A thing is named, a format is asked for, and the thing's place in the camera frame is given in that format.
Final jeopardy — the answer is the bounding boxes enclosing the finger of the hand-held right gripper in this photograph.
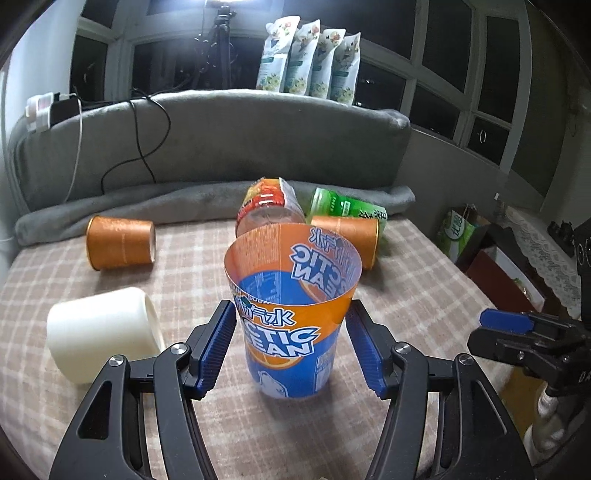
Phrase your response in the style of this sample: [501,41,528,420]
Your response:
[467,308,583,384]

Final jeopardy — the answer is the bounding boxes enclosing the white window frame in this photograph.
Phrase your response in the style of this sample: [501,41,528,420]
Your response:
[69,0,552,199]

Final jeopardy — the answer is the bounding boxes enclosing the blue and orange printed cup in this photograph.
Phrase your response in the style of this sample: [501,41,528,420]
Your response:
[224,223,362,400]

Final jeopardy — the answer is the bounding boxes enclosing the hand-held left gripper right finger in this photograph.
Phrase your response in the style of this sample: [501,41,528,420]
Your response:
[345,298,532,480]

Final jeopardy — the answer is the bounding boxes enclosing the white cable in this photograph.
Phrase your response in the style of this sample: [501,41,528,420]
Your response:
[65,99,85,204]

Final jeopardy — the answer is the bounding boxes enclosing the white power strip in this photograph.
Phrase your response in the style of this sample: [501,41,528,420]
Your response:
[25,92,61,134]

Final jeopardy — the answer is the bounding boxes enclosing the black power adapter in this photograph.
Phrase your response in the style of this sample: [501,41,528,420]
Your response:
[48,99,81,126]

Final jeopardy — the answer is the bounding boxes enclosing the black cable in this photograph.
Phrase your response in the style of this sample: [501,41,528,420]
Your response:
[100,90,171,195]

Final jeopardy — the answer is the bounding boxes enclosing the dark red box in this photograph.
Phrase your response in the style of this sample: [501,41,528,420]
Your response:
[466,247,546,315]

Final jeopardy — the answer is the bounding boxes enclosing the white lace cloth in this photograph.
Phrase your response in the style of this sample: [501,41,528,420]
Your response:
[503,208,583,319]

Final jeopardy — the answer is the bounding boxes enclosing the person's right hand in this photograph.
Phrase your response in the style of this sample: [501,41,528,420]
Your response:
[524,383,570,446]

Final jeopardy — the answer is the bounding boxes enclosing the orange paper cup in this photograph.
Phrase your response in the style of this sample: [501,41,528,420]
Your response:
[86,215,157,271]
[310,215,386,271]

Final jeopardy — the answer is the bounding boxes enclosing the white and green pouch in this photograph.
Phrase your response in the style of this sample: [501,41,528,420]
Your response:
[308,28,347,100]
[329,32,362,106]
[255,16,298,93]
[283,21,321,97]

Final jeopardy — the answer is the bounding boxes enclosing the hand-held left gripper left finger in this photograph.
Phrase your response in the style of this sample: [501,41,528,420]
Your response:
[48,300,241,480]

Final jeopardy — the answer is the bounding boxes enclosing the white cup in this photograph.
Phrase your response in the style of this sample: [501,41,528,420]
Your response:
[46,287,166,385]

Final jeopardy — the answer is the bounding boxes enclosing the plastic bottle with red label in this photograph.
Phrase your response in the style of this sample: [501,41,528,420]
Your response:
[236,178,306,238]

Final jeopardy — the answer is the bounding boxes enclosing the green and white carton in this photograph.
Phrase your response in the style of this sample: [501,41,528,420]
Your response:
[436,205,490,261]

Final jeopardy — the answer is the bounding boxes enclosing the black tripod with lamp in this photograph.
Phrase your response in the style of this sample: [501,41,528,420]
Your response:
[194,0,241,90]

